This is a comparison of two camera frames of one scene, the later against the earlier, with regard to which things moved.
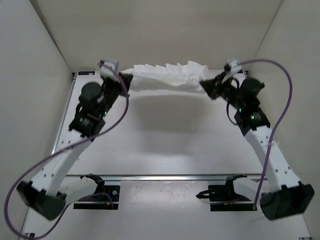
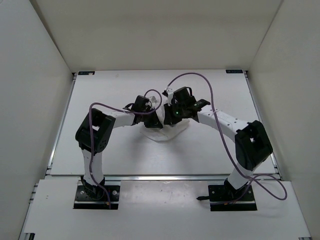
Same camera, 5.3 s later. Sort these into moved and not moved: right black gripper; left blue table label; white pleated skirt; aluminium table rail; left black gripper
Moved: left black gripper; white pleated skirt; right black gripper
Not moved: left blue table label; aluminium table rail
